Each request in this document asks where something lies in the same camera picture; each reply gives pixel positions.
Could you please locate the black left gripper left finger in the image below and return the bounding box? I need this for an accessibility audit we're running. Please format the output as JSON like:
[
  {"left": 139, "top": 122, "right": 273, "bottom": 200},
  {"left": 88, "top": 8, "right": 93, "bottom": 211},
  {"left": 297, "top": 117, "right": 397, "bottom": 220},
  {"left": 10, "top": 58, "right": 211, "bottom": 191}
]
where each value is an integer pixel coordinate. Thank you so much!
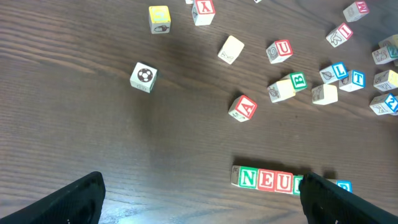
[{"left": 1, "top": 171, "right": 106, "bottom": 224}]

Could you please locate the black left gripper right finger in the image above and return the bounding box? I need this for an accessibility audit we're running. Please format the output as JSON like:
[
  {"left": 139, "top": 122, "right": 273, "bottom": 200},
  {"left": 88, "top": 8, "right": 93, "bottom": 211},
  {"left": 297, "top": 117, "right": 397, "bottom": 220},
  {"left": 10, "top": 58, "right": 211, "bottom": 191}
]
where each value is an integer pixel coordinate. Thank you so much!
[{"left": 298, "top": 172, "right": 397, "bottom": 224}]

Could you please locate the blue P wooden block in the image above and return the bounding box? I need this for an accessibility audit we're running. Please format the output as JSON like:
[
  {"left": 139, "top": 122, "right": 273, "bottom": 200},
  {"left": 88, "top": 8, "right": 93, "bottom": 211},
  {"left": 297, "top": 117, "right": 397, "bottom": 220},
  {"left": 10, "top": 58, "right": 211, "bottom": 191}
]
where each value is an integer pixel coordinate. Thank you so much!
[{"left": 329, "top": 179, "right": 353, "bottom": 193}]

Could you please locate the red u wooden block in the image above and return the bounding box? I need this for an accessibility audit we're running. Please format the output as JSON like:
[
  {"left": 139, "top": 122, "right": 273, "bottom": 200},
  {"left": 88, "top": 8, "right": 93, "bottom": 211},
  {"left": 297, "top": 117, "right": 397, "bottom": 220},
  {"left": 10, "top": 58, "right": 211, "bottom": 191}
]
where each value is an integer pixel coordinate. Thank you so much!
[
  {"left": 266, "top": 40, "right": 294, "bottom": 64},
  {"left": 275, "top": 171, "right": 294, "bottom": 194}
]

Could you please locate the red E wooden block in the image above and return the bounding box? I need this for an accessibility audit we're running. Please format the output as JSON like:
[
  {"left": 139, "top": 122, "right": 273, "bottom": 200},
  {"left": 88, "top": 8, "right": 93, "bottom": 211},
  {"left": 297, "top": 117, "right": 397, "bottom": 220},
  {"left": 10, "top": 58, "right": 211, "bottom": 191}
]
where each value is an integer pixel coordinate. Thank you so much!
[{"left": 257, "top": 169, "right": 275, "bottom": 192}]

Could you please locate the green N wooden block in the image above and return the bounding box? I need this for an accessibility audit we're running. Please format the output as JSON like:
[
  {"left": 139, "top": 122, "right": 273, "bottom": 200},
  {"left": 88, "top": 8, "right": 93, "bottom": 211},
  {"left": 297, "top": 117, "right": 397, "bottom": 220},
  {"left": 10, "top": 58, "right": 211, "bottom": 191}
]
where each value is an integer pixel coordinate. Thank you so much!
[{"left": 231, "top": 165, "right": 258, "bottom": 189}]

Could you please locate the yellow block mid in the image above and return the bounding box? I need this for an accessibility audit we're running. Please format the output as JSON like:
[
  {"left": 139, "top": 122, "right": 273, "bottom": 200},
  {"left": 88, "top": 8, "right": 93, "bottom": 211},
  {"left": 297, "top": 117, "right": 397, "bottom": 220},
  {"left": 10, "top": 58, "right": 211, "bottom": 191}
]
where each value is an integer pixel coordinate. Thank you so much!
[{"left": 373, "top": 70, "right": 398, "bottom": 91}]

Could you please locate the green R wooden block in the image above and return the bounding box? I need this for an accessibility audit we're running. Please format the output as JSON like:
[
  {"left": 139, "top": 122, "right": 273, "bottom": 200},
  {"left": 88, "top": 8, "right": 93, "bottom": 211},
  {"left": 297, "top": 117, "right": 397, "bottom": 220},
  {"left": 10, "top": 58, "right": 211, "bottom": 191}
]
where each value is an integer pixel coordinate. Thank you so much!
[{"left": 292, "top": 175, "right": 303, "bottom": 195}]

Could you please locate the yellow block centre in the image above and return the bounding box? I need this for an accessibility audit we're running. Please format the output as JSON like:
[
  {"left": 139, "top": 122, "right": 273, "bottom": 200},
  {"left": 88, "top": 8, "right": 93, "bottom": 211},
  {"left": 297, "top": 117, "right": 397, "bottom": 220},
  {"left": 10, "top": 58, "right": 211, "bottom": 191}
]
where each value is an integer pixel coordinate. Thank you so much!
[{"left": 312, "top": 84, "right": 338, "bottom": 105}]

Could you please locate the blue 2 wooden block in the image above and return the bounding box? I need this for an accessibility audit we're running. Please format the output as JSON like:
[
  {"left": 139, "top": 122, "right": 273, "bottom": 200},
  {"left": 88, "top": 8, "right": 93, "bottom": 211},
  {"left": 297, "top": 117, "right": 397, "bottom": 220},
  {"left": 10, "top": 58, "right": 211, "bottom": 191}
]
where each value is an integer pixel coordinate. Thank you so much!
[{"left": 369, "top": 93, "right": 397, "bottom": 115}]

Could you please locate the yellow block beside B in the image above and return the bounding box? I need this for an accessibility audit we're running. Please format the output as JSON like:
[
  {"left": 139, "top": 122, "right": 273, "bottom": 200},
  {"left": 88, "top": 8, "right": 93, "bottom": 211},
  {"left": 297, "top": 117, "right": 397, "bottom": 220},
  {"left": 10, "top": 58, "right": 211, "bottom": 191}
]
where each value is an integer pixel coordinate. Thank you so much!
[{"left": 267, "top": 79, "right": 296, "bottom": 103}]

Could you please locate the red A wooden block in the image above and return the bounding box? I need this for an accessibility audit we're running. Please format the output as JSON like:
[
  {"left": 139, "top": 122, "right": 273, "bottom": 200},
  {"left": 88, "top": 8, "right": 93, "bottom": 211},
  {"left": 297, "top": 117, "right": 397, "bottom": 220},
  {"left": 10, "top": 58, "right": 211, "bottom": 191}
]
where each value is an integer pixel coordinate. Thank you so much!
[{"left": 228, "top": 95, "right": 257, "bottom": 122}]

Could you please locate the green B wooden block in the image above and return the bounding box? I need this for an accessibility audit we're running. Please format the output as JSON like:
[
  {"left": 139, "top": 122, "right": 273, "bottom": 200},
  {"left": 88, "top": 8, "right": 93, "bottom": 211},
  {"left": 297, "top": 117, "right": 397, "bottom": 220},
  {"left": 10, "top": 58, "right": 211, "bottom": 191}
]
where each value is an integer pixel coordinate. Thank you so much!
[{"left": 282, "top": 72, "right": 308, "bottom": 92}]

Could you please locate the blue T wooden block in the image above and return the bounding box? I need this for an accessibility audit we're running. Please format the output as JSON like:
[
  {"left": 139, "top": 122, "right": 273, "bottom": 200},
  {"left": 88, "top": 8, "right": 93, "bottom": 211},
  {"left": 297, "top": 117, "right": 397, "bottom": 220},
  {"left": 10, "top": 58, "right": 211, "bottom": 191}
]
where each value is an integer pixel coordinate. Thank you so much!
[{"left": 339, "top": 70, "right": 366, "bottom": 92}]

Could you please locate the blue L wooden block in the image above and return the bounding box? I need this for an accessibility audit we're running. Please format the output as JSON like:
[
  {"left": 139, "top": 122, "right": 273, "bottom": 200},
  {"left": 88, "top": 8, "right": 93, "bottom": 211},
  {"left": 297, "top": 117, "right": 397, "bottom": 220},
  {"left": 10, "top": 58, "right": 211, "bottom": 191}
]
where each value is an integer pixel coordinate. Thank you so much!
[{"left": 319, "top": 62, "right": 348, "bottom": 84}]

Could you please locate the white soccer ball block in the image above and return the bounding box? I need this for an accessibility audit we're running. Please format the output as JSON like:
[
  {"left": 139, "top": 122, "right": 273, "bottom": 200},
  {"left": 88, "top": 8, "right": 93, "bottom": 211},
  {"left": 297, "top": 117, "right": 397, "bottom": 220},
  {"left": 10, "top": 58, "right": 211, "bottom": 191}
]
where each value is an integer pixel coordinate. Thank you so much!
[{"left": 130, "top": 62, "right": 158, "bottom": 93}]

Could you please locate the green Z wooden block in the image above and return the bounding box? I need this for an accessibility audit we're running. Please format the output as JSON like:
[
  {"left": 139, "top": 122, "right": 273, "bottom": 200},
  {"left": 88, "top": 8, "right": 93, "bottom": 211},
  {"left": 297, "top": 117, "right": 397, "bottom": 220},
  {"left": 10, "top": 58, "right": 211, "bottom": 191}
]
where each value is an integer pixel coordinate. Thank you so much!
[{"left": 371, "top": 45, "right": 397, "bottom": 65}]

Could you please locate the red I wooden block upper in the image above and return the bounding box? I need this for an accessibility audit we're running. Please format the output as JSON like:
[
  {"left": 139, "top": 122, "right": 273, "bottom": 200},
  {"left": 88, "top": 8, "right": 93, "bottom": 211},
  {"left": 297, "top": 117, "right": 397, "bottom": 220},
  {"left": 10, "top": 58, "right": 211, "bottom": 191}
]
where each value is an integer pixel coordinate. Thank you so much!
[{"left": 325, "top": 22, "right": 353, "bottom": 48}]

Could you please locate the yellow block top right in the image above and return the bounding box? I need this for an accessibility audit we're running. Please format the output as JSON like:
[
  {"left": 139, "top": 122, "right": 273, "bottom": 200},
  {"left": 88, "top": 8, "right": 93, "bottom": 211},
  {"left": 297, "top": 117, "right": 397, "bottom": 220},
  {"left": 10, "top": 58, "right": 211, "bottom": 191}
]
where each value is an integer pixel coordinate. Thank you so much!
[{"left": 378, "top": 34, "right": 398, "bottom": 48}]

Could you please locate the yellow wooden block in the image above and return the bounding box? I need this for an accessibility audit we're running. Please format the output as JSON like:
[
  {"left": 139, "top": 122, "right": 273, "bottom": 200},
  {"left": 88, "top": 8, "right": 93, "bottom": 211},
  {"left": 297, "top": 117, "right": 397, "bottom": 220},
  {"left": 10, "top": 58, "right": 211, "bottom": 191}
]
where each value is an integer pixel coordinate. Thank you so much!
[
  {"left": 149, "top": 6, "right": 171, "bottom": 34},
  {"left": 218, "top": 35, "right": 244, "bottom": 65}
]

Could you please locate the yellow wooden block left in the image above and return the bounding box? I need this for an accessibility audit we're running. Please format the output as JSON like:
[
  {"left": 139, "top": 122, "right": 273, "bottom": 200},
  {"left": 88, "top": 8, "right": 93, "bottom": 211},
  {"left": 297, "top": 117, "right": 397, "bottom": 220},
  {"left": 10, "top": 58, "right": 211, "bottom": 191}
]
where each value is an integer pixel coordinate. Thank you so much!
[{"left": 149, "top": 6, "right": 171, "bottom": 34}]

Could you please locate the red Y wooden block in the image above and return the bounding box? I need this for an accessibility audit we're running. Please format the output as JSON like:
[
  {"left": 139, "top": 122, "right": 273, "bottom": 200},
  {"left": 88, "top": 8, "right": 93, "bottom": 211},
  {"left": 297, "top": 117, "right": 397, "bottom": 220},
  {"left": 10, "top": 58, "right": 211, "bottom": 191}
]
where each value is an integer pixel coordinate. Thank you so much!
[{"left": 192, "top": 0, "right": 216, "bottom": 26}]

